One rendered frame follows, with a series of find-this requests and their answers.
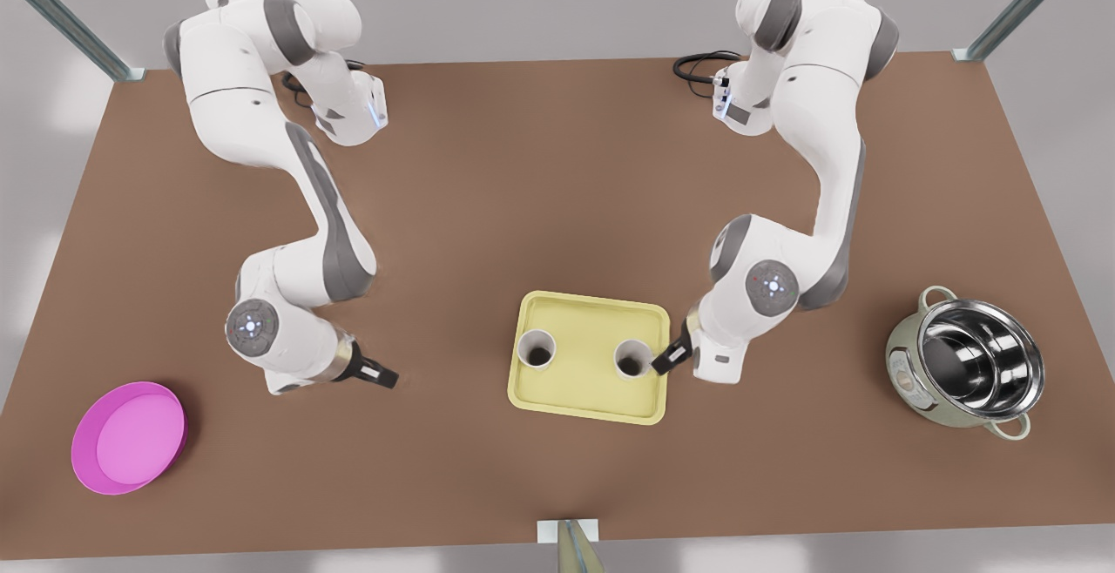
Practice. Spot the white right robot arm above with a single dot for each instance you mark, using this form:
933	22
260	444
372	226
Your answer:
235	94

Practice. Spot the yellow rectangular tray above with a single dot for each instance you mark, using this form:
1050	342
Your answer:
592	381

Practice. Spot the pale green steel-lined pot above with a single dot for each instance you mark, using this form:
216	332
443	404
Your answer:
967	364

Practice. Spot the white IKEA cup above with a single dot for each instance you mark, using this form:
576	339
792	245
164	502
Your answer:
632	359
537	349

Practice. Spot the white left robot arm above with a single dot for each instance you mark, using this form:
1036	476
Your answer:
819	77

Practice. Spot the pink round bowl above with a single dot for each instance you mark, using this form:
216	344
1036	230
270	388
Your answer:
131	438

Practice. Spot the silver frame post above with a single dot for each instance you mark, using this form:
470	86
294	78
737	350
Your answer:
61	11
1019	3
571	547

